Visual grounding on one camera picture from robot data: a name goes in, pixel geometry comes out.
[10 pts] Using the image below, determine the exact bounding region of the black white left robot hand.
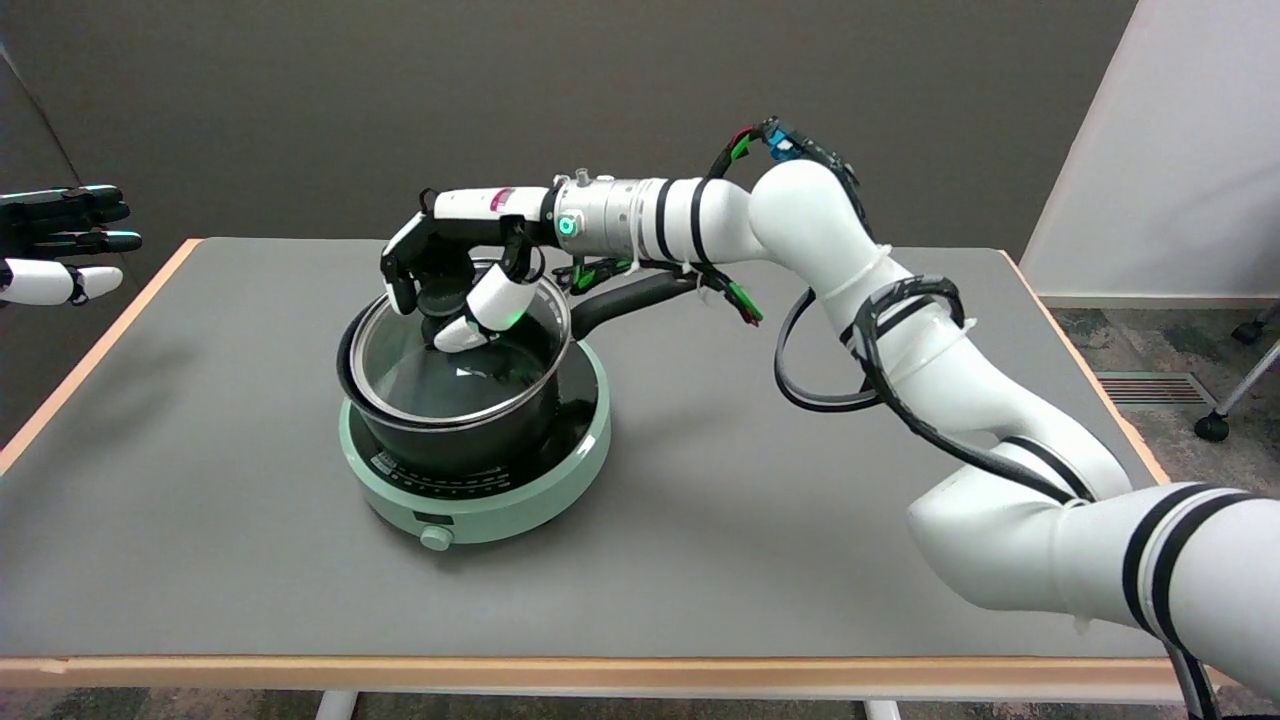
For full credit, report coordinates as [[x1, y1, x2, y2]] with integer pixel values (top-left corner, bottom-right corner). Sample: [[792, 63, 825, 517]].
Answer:
[[0, 185, 143, 308]]

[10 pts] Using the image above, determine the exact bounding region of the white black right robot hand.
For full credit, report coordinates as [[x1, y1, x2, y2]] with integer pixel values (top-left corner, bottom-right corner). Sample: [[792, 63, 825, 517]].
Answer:
[[380, 185, 561, 354]]

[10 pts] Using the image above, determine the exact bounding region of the glass pot lid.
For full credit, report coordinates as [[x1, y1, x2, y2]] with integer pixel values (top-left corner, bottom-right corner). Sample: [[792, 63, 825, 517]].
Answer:
[[347, 262, 573, 426]]

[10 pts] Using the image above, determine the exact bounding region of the black pot with handle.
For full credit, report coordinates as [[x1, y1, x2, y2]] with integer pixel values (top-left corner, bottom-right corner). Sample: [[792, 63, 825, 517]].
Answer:
[[337, 268, 701, 479]]

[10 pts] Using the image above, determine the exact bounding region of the green induction cooker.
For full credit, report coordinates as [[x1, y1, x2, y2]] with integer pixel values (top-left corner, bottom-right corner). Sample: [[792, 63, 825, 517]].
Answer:
[[338, 335, 611, 551]]

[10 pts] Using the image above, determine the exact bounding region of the floor vent grille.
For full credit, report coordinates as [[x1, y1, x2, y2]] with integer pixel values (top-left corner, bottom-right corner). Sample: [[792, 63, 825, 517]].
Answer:
[[1093, 372, 1216, 406]]

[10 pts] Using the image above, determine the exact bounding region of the grey wheeled stand base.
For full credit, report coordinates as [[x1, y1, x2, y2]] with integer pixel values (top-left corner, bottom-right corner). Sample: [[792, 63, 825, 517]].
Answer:
[[1195, 303, 1280, 444]]

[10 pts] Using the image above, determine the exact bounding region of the wire harness with coloured connectors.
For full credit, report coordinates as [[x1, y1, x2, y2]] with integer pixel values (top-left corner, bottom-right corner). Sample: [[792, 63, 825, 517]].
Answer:
[[560, 117, 876, 326]]

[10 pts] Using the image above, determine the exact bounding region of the thick black cable loop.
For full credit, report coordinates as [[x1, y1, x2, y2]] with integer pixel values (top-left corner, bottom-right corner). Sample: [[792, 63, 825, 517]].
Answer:
[[775, 275, 1216, 720]]

